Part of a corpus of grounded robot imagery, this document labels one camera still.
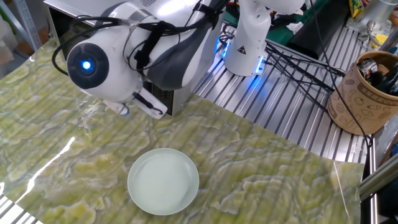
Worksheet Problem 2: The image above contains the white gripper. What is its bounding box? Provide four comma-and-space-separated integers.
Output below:
132, 88, 169, 121

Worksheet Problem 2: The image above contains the dark glass microwave door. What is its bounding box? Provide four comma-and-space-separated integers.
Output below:
46, 6, 106, 62

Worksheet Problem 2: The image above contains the silver microwave oven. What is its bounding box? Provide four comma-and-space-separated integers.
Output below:
43, 0, 226, 116

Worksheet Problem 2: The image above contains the green marble pattern mat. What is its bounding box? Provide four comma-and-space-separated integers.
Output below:
0, 39, 365, 224

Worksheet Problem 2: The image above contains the pale green plate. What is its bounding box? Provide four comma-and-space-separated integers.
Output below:
127, 147, 200, 217

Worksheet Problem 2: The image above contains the green cloth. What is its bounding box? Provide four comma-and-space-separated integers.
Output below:
223, 0, 330, 46

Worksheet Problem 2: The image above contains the grey metal shelf upright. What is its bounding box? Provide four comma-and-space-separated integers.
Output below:
12, 0, 43, 50

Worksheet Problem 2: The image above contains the white paper scrap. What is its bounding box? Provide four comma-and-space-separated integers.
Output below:
285, 21, 305, 35

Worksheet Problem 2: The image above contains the long black box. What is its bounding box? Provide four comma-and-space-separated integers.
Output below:
285, 0, 351, 60

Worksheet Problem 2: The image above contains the brown printed cardboard bucket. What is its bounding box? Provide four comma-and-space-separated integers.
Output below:
326, 50, 398, 136

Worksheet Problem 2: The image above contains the shiny tape roll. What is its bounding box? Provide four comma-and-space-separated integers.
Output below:
356, 57, 379, 78

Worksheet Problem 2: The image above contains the yellow snack bag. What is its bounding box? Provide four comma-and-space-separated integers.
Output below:
348, 0, 365, 19

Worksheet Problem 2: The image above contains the black tools bundle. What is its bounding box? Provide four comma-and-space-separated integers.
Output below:
369, 62, 398, 96

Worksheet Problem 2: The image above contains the small yellow object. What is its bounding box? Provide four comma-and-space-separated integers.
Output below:
371, 33, 389, 49

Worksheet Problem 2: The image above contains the clear plastic bag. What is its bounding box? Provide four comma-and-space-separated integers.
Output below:
374, 121, 398, 167

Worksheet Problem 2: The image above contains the aluminium profile bar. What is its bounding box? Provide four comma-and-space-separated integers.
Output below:
359, 161, 398, 202

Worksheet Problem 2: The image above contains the silver bracket with blue cap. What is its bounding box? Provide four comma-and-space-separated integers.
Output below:
104, 100, 130, 116

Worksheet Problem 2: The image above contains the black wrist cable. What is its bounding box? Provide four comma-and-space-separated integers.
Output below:
51, 0, 231, 77

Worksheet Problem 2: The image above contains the black coiled cable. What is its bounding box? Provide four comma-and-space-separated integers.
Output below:
218, 23, 238, 47

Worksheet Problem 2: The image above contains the black cable bundle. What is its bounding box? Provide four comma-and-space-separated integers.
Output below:
264, 40, 346, 113

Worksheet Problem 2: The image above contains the long black cable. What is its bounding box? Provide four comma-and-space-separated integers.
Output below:
306, 0, 374, 149

